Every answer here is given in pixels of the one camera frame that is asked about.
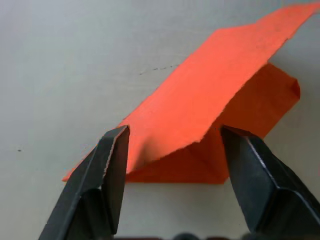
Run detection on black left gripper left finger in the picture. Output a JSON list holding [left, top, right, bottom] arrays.
[[37, 124, 131, 240]]

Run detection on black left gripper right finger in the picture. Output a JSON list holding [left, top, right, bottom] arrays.
[[220, 124, 320, 238]]

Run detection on orange paper sheet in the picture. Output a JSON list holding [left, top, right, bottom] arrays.
[[61, 1, 320, 185]]

